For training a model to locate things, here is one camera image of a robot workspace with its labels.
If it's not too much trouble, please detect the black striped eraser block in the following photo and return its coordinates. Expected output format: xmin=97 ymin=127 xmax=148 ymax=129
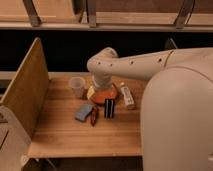
xmin=104 ymin=99 xmax=115 ymax=118

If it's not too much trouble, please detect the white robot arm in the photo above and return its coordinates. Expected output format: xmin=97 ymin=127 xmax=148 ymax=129
xmin=87 ymin=47 xmax=213 ymax=171

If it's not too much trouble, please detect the orange round plate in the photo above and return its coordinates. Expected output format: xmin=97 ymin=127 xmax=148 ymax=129
xmin=89 ymin=84 xmax=118 ymax=105

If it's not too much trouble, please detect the yellow object behind plate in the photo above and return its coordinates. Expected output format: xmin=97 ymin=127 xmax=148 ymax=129
xmin=86 ymin=86 xmax=95 ymax=99

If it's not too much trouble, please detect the white small bottle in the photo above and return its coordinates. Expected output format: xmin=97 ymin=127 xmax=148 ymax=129
xmin=120 ymin=82 xmax=135 ymax=109

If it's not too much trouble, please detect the clear plastic cup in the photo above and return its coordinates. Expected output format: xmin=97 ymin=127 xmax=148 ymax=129
xmin=69 ymin=77 xmax=86 ymax=98

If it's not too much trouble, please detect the blue sponge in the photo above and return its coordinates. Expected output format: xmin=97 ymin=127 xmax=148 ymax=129
xmin=75 ymin=103 xmax=93 ymax=122

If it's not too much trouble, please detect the wooden side panel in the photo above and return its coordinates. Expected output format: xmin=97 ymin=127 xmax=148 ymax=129
xmin=0 ymin=38 xmax=49 ymax=142

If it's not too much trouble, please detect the metal shelf bracket middle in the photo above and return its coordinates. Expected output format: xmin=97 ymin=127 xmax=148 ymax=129
xmin=86 ymin=0 xmax=96 ymax=28

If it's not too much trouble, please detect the metal shelf bracket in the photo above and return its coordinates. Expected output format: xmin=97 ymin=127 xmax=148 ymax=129
xmin=86 ymin=0 xmax=96 ymax=28
xmin=174 ymin=0 xmax=195 ymax=29
xmin=22 ymin=0 xmax=41 ymax=27

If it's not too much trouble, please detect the metal shelf bracket left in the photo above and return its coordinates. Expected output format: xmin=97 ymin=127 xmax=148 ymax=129
xmin=22 ymin=0 xmax=41 ymax=27

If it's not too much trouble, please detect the metal shelf bracket right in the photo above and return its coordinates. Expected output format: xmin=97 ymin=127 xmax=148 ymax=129
xmin=174 ymin=0 xmax=195 ymax=29

